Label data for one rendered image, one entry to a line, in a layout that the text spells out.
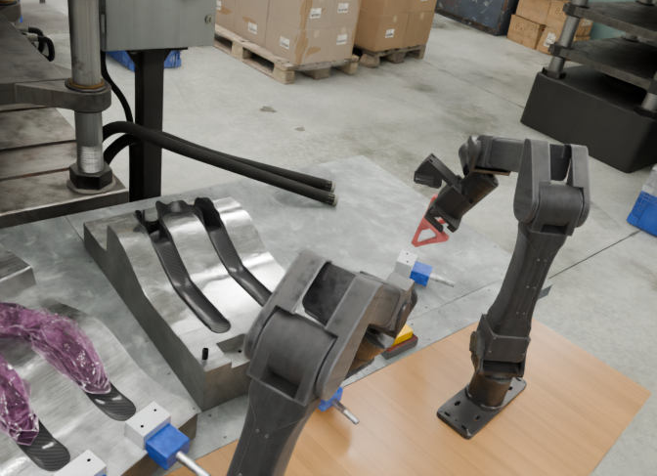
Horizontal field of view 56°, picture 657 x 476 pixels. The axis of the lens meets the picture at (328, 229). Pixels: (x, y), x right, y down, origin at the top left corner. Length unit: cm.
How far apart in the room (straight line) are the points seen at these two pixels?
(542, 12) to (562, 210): 666
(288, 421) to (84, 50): 104
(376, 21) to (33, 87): 421
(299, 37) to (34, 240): 358
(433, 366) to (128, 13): 106
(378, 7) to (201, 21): 382
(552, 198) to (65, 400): 75
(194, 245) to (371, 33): 446
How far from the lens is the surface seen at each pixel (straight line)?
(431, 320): 128
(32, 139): 185
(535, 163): 95
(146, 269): 112
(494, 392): 111
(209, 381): 98
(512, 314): 103
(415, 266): 135
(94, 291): 124
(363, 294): 60
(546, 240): 97
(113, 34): 161
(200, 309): 108
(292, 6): 475
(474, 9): 791
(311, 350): 58
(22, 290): 114
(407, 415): 108
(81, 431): 94
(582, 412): 124
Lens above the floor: 158
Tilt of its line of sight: 32 degrees down
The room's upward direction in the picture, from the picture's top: 11 degrees clockwise
